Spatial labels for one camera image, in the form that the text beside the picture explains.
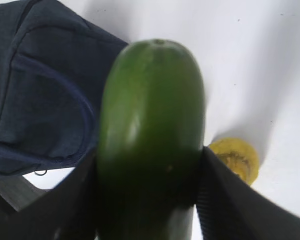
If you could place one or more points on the yellow pear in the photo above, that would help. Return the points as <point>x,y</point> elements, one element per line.
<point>239,156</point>

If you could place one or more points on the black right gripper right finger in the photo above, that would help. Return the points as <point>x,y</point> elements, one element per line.
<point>229,209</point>

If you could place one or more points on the green cucumber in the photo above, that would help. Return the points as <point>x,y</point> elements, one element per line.
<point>152,123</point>

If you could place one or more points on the dark blue fabric lunch bag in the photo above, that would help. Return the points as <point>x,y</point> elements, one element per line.
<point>53,69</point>

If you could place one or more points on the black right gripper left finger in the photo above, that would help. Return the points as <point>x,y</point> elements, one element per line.
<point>67,212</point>

